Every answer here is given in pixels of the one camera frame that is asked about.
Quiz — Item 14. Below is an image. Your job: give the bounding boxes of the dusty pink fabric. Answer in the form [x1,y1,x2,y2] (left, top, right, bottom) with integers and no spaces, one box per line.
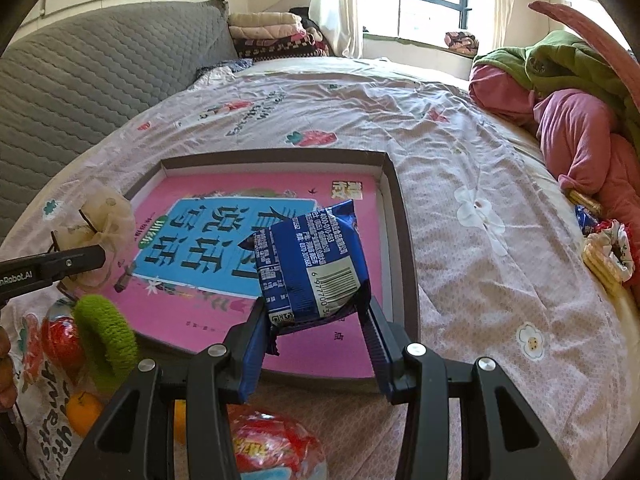
[529,0,640,126]

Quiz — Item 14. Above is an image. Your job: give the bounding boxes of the green garment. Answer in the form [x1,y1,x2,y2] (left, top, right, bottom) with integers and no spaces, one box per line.
[472,30,640,128]

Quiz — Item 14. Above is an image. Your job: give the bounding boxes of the blue snack packet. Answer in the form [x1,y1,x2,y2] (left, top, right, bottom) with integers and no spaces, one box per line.
[254,199,373,357]

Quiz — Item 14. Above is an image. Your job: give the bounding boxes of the folded cloth on windowsill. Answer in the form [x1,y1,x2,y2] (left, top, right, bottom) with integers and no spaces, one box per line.
[445,31,478,53]

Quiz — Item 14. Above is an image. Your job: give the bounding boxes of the strawberry printed bed sheet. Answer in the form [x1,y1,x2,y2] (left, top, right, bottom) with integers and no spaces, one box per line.
[0,55,640,480]

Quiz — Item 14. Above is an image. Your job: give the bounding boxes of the white curtain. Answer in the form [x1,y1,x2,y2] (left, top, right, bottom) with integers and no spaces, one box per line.
[310,0,363,58]
[492,0,517,51]

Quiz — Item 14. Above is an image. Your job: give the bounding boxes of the pink folded blanket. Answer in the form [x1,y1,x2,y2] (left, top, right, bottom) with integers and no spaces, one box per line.
[230,25,311,43]

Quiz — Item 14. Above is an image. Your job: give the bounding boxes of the beige folded blanket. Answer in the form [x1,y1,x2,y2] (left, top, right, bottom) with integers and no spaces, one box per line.
[229,11,303,29]

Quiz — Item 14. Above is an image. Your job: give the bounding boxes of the grey quilted headboard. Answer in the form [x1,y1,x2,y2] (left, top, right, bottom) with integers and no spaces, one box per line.
[0,0,238,241]

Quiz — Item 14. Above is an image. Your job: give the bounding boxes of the small orange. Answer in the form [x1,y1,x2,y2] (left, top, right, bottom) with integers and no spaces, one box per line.
[66,391,103,438]

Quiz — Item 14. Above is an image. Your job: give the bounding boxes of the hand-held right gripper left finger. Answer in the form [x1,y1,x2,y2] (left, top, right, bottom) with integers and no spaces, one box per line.
[62,301,274,480]

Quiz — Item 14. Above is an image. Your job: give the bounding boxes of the large red snack packet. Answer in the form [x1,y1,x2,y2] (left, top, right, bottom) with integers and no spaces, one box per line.
[227,405,328,480]

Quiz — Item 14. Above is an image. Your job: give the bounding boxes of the floral scrunchie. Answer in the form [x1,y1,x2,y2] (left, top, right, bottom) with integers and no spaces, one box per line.
[585,219,637,281]

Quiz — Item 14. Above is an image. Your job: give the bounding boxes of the yellow wafer biscuit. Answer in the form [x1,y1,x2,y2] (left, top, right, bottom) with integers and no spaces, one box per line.
[567,189,601,211]
[582,240,626,301]

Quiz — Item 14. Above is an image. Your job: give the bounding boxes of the pink quilt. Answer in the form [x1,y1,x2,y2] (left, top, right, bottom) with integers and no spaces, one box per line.
[469,62,640,293]

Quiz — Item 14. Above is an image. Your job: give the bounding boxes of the beige organza scrunchie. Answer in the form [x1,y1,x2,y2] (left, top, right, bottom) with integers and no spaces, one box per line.
[52,185,136,291]

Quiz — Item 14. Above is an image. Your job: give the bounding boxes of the red mesh ball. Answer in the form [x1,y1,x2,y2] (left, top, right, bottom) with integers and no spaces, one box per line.
[40,305,86,381]

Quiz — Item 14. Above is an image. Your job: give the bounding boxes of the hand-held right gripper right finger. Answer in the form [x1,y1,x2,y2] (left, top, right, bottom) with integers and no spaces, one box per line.
[356,294,576,480]

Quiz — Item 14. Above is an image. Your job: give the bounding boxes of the person's left hand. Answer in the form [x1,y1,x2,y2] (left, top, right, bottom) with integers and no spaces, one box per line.
[0,327,21,411]

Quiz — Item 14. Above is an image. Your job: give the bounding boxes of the dark clothes pile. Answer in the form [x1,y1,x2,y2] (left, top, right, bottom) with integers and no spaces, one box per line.
[289,7,321,36]

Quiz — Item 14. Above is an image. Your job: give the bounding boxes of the blue patterned cloth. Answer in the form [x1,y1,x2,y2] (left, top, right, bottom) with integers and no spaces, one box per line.
[192,58,253,87]

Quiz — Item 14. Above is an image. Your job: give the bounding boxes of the brown shallow cardboard box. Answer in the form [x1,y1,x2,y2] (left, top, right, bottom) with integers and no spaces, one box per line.
[120,147,421,396]

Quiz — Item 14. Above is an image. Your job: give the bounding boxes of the small blue packet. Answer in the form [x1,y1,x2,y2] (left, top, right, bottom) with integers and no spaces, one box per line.
[574,205,598,237]

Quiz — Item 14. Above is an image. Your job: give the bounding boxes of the dark floral folded blanket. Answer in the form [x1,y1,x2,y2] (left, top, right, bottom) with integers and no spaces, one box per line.
[235,37,330,60]

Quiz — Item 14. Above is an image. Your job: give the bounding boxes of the green fuzzy scrunchie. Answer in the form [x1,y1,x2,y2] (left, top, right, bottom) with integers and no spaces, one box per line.
[72,294,138,396]

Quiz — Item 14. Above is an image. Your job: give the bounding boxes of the pink children's book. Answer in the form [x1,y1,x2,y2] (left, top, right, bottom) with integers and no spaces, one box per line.
[127,175,388,381]

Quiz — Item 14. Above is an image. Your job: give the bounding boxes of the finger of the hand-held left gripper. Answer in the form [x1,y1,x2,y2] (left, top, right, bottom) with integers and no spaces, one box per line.
[35,245,107,283]

